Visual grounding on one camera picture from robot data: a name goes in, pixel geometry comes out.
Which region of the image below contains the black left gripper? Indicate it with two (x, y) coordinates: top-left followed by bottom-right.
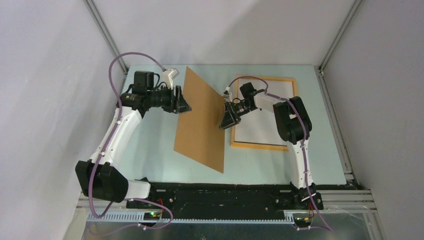
(147, 83), (192, 114)

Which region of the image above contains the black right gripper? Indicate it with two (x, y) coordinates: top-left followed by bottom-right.
(219, 101), (255, 131)

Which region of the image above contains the wooden picture frame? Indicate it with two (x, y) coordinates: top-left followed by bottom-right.
(230, 75), (298, 152)

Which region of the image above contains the printed photo with white border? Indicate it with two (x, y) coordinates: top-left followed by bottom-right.
(233, 78), (295, 147)

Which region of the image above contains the brown cardboard backing board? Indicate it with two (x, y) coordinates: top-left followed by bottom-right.
(173, 67), (225, 173)

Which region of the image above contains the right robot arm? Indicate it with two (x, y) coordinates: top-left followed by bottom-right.
(219, 82), (320, 209)

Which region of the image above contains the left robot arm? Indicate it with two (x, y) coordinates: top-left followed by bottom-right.
(75, 68), (192, 208)

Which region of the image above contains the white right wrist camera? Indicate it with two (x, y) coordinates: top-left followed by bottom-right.
(222, 86), (234, 103)

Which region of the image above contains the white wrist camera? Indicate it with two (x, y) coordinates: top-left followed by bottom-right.
(161, 68), (180, 90)
(222, 86), (234, 103)

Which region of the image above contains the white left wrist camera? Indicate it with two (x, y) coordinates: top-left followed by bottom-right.
(161, 68), (180, 90)

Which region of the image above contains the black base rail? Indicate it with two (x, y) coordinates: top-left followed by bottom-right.
(126, 182), (324, 221)

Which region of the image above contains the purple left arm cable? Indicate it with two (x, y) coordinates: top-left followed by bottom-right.
(86, 51), (174, 231)

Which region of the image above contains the left aluminium corner post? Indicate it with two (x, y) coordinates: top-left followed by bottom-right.
(82, 0), (129, 74)

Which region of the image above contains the aluminium corner post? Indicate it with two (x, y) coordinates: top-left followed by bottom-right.
(82, 0), (129, 74)
(318, 0), (364, 72)

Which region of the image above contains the right aluminium corner post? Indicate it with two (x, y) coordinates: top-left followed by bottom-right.
(318, 0), (364, 72)

